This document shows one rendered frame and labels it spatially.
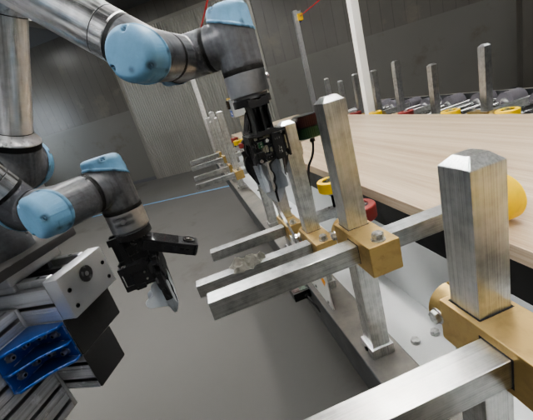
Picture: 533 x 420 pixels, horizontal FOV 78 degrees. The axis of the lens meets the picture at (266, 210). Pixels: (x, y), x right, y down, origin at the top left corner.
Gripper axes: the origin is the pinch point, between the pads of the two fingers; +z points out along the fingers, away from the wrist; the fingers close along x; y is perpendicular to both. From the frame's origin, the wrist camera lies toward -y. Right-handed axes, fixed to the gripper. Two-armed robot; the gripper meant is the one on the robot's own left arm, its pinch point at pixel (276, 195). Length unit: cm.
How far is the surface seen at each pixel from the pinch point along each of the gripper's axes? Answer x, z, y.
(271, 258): -4.7, 14.5, -1.9
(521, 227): 32.1, 10.6, 26.2
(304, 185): 8.2, 1.8, -5.5
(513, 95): 156, 17, -84
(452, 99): 154, 17, -124
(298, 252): 1.9, 15.3, -1.8
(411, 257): 27.7, 25.7, 2.0
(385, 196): 27.2, 10.9, -4.6
